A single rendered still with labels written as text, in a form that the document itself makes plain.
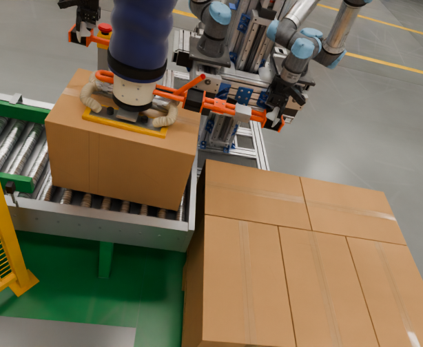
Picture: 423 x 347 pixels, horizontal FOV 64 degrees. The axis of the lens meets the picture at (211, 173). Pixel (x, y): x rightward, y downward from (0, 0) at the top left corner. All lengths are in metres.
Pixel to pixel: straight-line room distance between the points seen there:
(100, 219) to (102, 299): 0.60
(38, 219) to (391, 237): 1.86
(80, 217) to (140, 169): 0.34
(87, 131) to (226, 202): 0.80
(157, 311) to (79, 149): 1.01
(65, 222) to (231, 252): 0.77
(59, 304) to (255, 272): 1.04
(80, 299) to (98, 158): 0.86
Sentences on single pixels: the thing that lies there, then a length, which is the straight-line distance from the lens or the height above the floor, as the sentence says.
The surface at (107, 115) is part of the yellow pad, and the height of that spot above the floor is 0.97.
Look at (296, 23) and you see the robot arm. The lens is 1.50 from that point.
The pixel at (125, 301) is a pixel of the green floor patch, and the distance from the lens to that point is 2.04.
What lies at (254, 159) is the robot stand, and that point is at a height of 0.21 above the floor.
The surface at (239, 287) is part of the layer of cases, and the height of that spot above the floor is 0.54.
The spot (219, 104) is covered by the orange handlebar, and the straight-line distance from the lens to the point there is 1.45.
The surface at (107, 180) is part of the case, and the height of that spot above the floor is 0.68.
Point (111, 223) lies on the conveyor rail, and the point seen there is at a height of 0.57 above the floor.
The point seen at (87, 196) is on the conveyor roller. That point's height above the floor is 0.55.
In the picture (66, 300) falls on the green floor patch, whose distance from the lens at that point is 2.06.
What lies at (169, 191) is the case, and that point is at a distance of 1.58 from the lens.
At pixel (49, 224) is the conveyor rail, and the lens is 1.70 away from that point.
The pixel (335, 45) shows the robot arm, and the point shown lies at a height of 1.29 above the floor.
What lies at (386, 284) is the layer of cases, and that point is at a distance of 2.01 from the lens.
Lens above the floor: 1.91
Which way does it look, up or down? 45 degrees down
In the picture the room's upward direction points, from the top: 21 degrees clockwise
